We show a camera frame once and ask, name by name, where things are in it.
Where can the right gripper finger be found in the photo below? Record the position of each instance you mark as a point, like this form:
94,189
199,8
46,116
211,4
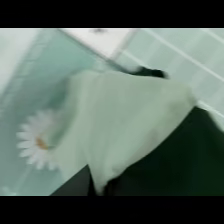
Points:
75,185

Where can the dark green garment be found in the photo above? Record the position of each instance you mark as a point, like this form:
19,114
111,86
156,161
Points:
180,156

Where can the pale green shirt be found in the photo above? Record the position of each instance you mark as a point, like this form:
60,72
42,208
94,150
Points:
126,120

